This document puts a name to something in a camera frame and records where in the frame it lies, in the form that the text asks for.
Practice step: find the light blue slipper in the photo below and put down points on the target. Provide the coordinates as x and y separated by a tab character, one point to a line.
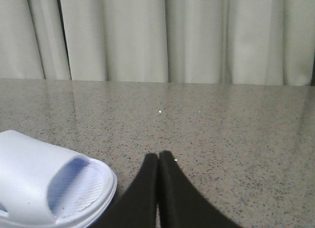
48	186

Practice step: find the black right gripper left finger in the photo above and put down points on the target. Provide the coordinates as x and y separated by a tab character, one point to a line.
137	207

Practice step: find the white pleated curtain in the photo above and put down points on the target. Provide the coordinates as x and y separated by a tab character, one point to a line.
267	42

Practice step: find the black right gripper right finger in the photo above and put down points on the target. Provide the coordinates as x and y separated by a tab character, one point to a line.
181	205

